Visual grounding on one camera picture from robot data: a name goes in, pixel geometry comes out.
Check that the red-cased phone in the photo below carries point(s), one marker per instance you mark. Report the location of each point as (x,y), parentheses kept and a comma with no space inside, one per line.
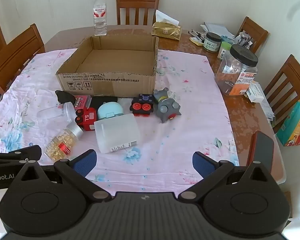
(262,146)

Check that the grey monster toy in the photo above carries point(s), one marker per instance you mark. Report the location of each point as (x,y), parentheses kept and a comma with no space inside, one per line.
(165,106)

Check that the silver-capped yellow capsule bottle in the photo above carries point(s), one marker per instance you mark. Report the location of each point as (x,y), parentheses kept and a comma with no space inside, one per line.
(60,145)

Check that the pink box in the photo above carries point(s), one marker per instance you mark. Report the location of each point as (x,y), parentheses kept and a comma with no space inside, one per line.
(81,101)

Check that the wooden chair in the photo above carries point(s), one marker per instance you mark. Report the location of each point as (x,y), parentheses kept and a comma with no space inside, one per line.
(255,32)
(290,80)
(137,7)
(15,52)

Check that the light blue case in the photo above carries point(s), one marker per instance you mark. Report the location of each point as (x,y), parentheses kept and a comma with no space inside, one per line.
(108,110)

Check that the colourful paper bag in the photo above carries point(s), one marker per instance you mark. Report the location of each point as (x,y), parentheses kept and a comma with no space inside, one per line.
(292,127)

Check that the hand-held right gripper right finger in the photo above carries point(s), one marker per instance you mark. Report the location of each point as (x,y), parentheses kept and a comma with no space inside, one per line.
(202,162)

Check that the black flat device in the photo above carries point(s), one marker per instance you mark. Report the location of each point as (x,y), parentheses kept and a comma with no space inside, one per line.
(100,101)

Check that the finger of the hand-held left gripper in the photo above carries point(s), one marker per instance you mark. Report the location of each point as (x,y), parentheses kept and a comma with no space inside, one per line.
(20,153)

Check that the white medicine box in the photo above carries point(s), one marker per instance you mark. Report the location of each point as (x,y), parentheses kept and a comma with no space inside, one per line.
(255,92)

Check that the red toy fire truck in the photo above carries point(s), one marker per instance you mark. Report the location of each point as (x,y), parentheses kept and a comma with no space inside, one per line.
(86,120)

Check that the black pen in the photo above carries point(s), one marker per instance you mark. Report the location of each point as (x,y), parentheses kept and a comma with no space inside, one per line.
(201,38)
(200,33)
(193,33)

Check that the stack of white papers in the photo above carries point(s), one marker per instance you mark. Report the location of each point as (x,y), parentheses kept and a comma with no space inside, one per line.
(217,28)

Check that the loose paper sheets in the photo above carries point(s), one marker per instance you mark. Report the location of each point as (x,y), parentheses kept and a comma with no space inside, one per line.
(268,111)

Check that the green-lidded toothpick container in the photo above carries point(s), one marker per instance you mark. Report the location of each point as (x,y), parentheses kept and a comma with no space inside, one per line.
(223,51)

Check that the pink floral cloth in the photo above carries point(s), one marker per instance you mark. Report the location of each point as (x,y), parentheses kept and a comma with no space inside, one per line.
(177,130)

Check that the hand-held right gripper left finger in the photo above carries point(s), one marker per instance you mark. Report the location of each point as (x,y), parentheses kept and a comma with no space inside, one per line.
(88,161)

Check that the gold tissue pack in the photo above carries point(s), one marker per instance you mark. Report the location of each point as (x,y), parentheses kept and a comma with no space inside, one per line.
(165,31)

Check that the large clear black-lidded jar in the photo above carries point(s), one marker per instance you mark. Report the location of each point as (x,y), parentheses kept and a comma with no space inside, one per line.
(240,65)

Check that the brown cardboard box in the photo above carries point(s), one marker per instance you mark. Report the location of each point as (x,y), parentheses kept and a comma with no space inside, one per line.
(110,85)

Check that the translucent white plastic container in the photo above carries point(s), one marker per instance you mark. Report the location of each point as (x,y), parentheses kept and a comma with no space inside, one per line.
(117,132)

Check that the black-lidded jar with green label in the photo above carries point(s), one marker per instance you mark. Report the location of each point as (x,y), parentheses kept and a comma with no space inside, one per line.
(212,42)

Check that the black block toy red wheels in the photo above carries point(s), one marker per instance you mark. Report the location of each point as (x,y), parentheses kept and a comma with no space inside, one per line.
(142,105)

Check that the bundle of small packets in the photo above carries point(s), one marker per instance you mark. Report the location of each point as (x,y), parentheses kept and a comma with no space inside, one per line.
(243,40)

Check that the dark stone-shaped object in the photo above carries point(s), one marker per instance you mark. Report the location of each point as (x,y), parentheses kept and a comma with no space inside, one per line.
(65,96)

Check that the clear water bottle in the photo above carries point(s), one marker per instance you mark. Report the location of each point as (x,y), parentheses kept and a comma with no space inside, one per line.
(100,15)

